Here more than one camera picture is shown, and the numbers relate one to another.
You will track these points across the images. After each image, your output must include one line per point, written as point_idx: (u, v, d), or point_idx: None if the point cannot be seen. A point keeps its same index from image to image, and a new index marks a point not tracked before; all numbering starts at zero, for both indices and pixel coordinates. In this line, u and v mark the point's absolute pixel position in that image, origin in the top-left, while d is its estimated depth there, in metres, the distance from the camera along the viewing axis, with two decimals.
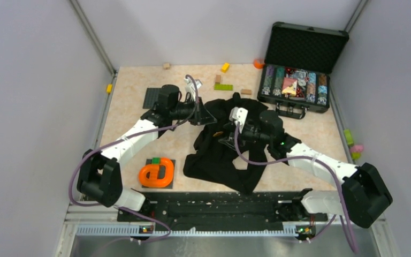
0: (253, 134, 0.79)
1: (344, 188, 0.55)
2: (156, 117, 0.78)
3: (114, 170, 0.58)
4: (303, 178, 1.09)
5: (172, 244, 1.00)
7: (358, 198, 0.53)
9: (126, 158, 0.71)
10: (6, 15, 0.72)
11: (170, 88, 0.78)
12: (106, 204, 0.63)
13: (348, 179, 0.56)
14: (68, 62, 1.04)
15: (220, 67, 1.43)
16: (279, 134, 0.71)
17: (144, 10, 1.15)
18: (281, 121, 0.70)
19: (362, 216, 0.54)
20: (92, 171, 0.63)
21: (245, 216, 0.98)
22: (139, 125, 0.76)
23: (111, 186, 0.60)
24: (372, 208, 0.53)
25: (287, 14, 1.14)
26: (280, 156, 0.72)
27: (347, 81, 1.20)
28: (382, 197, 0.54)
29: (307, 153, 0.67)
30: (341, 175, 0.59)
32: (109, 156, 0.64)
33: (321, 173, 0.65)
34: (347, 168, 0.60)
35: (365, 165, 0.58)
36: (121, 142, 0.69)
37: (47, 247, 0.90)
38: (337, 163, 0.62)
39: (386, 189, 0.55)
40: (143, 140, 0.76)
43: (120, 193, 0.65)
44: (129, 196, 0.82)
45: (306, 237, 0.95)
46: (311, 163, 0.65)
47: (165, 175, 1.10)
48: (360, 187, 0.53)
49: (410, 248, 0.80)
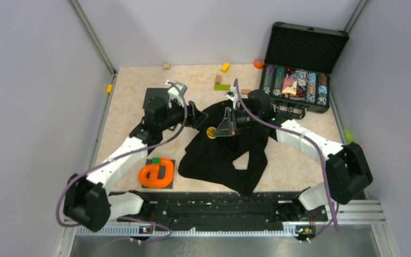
0: (245, 119, 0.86)
1: (328, 164, 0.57)
2: (146, 134, 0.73)
3: (100, 196, 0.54)
4: (303, 178, 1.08)
5: (172, 245, 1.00)
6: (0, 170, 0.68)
7: (339, 175, 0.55)
9: (113, 180, 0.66)
10: (5, 15, 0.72)
11: (156, 102, 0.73)
12: (94, 229, 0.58)
13: (333, 156, 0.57)
14: (68, 62, 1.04)
15: (220, 67, 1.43)
16: (267, 110, 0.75)
17: (144, 11, 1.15)
18: (267, 96, 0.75)
19: (342, 193, 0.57)
20: (78, 196, 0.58)
21: (245, 217, 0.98)
22: (127, 144, 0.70)
23: (98, 211, 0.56)
24: (351, 186, 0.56)
25: (287, 14, 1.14)
26: (270, 131, 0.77)
27: (347, 81, 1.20)
28: (366, 176, 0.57)
29: (296, 129, 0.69)
30: (327, 152, 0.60)
32: (94, 181, 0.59)
33: (308, 150, 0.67)
34: (333, 147, 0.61)
35: (351, 144, 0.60)
36: (108, 164, 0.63)
37: (47, 247, 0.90)
38: (324, 141, 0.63)
39: (367, 168, 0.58)
40: (131, 160, 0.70)
43: (108, 216, 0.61)
44: (124, 205, 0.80)
45: (306, 237, 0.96)
46: (299, 139, 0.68)
47: (165, 175, 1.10)
48: (343, 164, 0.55)
49: (410, 248, 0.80)
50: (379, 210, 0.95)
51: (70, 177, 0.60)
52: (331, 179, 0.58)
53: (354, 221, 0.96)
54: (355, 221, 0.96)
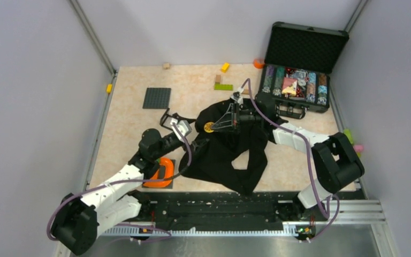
0: (248, 118, 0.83)
1: (314, 152, 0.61)
2: (143, 164, 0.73)
3: (90, 219, 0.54)
4: (302, 178, 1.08)
5: (172, 244, 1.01)
6: (0, 170, 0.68)
7: (325, 160, 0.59)
9: (107, 205, 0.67)
10: (5, 15, 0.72)
11: (149, 139, 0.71)
12: (76, 253, 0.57)
13: (318, 143, 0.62)
14: (68, 62, 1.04)
15: (220, 67, 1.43)
16: (270, 114, 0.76)
17: (144, 10, 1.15)
18: (274, 102, 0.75)
19: (330, 180, 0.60)
20: (69, 217, 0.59)
21: (245, 217, 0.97)
22: (124, 171, 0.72)
23: (85, 234, 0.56)
24: (337, 171, 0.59)
25: (287, 14, 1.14)
26: (269, 136, 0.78)
27: (347, 81, 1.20)
28: (352, 163, 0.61)
29: (290, 127, 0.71)
30: (313, 142, 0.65)
32: (88, 203, 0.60)
33: (301, 145, 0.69)
34: (320, 138, 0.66)
35: (337, 134, 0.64)
36: (103, 188, 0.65)
37: (46, 247, 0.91)
38: (313, 134, 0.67)
39: (354, 156, 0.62)
40: (126, 187, 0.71)
43: (93, 241, 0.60)
44: (118, 214, 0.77)
45: (306, 237, 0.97)
46: (291, 136, 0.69)
47: (165, 175, 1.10)
48: (327, 151, 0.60)
49: (410, 248, 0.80)
50: (379, 210, 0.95)
51: (66, 197, 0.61)
52: (319, 167, 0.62)
53: (354, 221, 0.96)
54: (355, 221, 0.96)
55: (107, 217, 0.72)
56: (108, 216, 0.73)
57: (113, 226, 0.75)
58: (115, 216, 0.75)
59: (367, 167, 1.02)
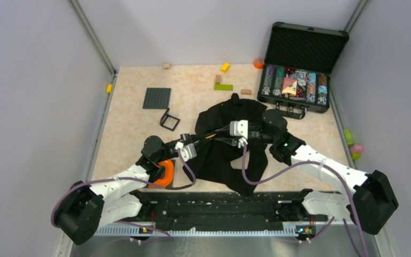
0: (253, 136, 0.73)
1: (355, 197, 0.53)
2: (150, 166, 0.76)
3: (97, 207, 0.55)
4: (303, 178, 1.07)
5: (173, 244, 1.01)
6: (0, 169, 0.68)
7: (370, 208, 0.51)
9: (111, 199, 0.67)
10: (6, 16, 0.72)
11: (149, 147, 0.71)
12: (76, 242, 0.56)
13: (359, 188, 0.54)
14: (68, 62, 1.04)
15: (220, 67, 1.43)
16: (282, 135, 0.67)
17: (145, 11, 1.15)
18: (286, 121, 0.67)
19: (371, 224, 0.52)
20: (75, 203, 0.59)
21: (245, 217, 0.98)
22: (132, 169, 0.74)
23: (89, 223, 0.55)
24: (380, 216, 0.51)
25: (288, 14, 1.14)
26: (283, 158, 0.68)
27: (347, 82, 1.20)
28: (390, 204, 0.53)
29: (313, 157, 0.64)
30: (351, 184, 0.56)
32: (96, 193, 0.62)
33: (329, 179, 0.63)
34: (357, 177, 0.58)
35: (374, 173, 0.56)
36: (112, 181, 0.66)
37: (46, 247, 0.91)
38: (345, 169, 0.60)
39: (393, 196, 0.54)
40: (131, 186, 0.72)
43: (94, 233, 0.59)
44: (120, 210, 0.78)
45: (306, 237, 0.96)
46: (319, 168, 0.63)
47: (166, 175, 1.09)
48: (371, 196, 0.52)
49: (410, 248, 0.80)
50: None
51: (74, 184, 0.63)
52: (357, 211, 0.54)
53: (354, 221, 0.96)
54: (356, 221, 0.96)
55: (108, 212, 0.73)
56: (111, 211, 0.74)
57: (114, 221, 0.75)
58: (116, 211, 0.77)
59: (367, 167, 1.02)
